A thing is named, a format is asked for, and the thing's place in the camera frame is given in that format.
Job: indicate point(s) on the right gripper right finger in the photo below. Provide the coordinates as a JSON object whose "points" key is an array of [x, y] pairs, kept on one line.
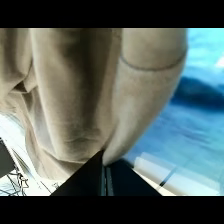
{"points": [[130, 181]]}

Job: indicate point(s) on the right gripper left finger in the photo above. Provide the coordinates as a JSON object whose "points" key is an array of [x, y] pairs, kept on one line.
{"points": [[85, 181]]}

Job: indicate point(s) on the silver frame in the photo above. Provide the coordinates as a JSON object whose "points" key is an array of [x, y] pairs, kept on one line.
{"points": [[180, 180]]}

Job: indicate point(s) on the brown shirt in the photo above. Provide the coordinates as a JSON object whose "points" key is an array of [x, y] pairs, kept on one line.
{"points": [[83, 100]]}

